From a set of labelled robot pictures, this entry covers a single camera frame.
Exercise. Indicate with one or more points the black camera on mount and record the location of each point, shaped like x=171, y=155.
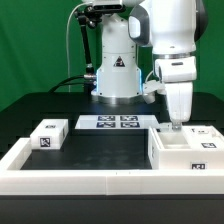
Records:
x=106, y=7

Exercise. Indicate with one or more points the white cabinet body box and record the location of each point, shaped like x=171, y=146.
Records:
x=170, y=150

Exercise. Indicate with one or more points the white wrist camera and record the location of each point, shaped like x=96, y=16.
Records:
x=150, y=88

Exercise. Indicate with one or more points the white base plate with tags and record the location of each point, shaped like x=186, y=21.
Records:
x=116, y=122

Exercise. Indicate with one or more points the white cabinet door panel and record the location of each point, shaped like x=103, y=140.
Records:
x=167, y=126
x=203, y=137

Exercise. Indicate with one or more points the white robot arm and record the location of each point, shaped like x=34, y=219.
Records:
x=148, y=46

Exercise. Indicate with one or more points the white U-shaped obstacle frame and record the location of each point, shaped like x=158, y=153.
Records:
x=14, y=180

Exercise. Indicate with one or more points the small white cabinet top block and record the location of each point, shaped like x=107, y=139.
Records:
x=49, y=134

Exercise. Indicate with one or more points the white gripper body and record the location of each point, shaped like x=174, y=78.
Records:
x=177, y=76

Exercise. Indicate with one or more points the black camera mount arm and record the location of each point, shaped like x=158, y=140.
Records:
x=86, y=21

